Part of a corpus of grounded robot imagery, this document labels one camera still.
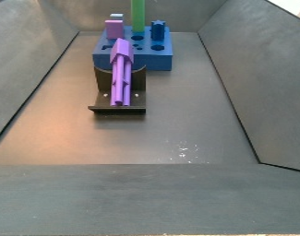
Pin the dark blue star peg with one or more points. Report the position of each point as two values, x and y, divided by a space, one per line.
157 30

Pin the green cylinder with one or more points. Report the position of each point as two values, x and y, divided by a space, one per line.
138 15

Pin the black curved fixture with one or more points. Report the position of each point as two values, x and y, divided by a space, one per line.
137 106

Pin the pink rectangular block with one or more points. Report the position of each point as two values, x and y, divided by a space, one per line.
114 29

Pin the purple three prong object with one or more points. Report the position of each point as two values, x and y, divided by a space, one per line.
121 61

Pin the blue shape sorter block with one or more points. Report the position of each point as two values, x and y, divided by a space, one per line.
153 54

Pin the light blue rectangular block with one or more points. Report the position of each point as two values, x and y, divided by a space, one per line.
117 16

